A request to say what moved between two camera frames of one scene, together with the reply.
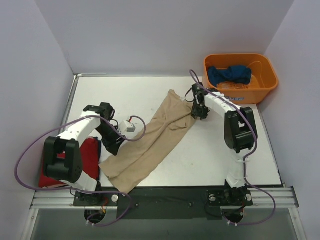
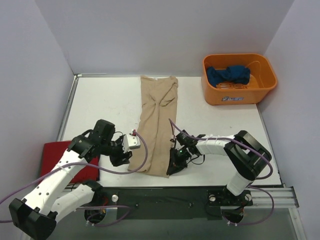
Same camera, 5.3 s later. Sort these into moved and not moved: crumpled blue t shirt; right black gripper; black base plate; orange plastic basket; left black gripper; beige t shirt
Moved: beige t shirt; left black gripper; right black gripper
Not moved: crumpled blue t shirt; orange plastic basket; black base plate
